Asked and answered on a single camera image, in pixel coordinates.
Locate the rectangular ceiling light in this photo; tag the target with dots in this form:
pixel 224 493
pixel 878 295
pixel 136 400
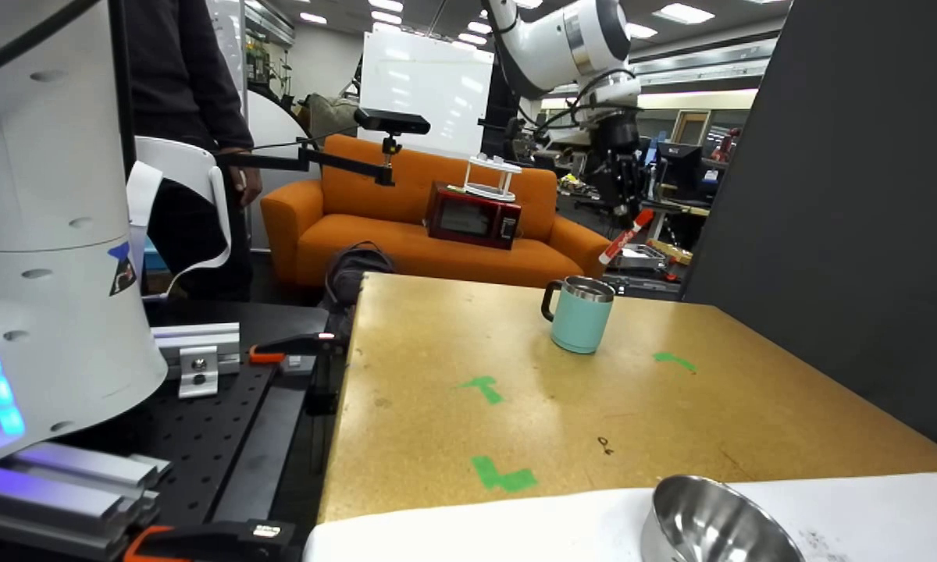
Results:
pixel 641 29
pixel 684 14

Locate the white curved plastic shell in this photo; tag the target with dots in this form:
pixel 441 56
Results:
pixel 192 168

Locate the person in dark clothes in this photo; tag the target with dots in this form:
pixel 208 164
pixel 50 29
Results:
pixel 175 65

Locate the aluminium bracket block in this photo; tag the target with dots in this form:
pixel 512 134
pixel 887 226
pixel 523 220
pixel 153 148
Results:
pixel 197 363

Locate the white whiteboard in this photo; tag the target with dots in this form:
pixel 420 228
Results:
pixel 417 82

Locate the orange sofa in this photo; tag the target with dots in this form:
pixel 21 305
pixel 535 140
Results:
pixel 408 244

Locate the black perforated breadboard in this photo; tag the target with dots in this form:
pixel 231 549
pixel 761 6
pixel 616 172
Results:
pixel 208 439

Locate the black round roll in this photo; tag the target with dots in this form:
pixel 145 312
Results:
pixel 353 272

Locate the black camera on mount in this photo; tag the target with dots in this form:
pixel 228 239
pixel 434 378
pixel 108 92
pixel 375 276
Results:
pixel 392 121

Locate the stainless steel bowl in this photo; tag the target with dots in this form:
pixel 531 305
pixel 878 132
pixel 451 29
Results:
pixel 720 519

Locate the red toy microwave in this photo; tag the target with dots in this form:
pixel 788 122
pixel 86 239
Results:
pixel 468 220

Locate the dark grey partition panel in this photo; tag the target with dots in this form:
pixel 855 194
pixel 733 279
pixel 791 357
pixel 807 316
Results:
pixel 855 206

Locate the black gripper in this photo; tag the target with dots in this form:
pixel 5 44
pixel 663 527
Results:
pixel 616 144

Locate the aluminium extrusion rails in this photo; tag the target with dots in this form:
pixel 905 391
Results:
pixel 63 488

